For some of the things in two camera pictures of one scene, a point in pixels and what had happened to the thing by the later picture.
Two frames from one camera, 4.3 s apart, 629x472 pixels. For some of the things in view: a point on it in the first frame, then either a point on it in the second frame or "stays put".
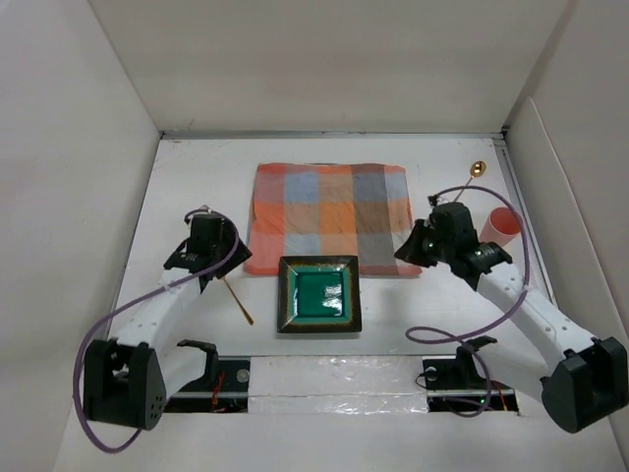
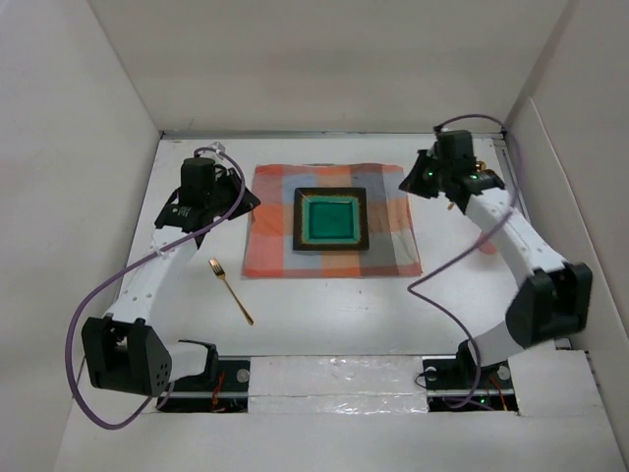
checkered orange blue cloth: (317, 209) stays put
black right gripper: (410, 248) -> (413, 183)
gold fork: (248, 318) stays put
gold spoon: (477, 169) stays put
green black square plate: (318, 294) -> (330, 219)
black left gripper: (236, 260) -> (229, 178)
